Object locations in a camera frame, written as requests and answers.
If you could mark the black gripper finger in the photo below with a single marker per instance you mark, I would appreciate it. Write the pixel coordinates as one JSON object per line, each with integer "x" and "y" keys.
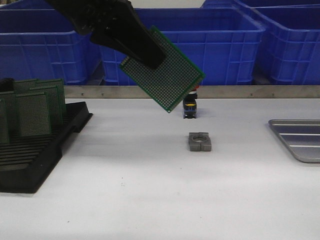
{"x": 130, "y": 21}
{"x": 131, "y": 43}

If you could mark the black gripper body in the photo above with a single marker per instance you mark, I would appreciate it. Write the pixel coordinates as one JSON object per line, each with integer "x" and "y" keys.
{"x": 89, "y": 16}

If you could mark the green perforated circuit board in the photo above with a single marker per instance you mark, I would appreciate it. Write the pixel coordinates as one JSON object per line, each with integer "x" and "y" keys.
{"x": 172, "y": 81}
{"x": 9, "y": 98}
{"x": 59, "y": 83}
{"x": 33, "y": 114}
{"x": 4, "y": 126}
{"x": 23, "y": 86}
{"x": 54, "y": 103}

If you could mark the black slotted board rack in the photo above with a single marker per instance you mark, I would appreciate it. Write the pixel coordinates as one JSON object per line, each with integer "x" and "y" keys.
{"x": 25, "y": 163}

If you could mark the silver metal tray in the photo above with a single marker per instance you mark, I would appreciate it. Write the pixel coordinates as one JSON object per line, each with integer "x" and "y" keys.
{"x": 300, "y": 136}

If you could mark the blue plastic bin left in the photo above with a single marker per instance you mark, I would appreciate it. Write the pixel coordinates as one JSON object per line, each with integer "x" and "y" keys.
{"x": 42, "y": 44}

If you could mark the blue plastic bin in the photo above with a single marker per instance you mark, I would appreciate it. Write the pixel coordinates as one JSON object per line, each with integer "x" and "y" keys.
{"x": 42, "y": 44}
{"x": 289, "y": 52}
{"x": 222, "y": 42}

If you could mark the blue bin far left back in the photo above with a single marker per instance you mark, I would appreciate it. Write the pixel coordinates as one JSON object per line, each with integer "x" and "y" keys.
{"x": 27, "y": 5}

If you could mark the red emergency stop button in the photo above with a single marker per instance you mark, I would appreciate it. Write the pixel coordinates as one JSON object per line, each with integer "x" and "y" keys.
{"x": 190, "y": 104}

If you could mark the blue plastic bin centre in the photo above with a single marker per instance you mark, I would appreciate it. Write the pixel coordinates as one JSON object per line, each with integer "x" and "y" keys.
{"x": 222, "y": 42}

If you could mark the blue bin far right back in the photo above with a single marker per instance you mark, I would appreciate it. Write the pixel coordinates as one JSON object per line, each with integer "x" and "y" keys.
{"x": 259, "y": 3}

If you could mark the grey metal clamp block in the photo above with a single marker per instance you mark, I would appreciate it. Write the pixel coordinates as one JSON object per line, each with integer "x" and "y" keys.
{"x": 199, "y": 142}

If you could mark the blue plastic bin right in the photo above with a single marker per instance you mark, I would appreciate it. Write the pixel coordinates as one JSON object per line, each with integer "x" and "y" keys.
{"x": 289, "y": 52}

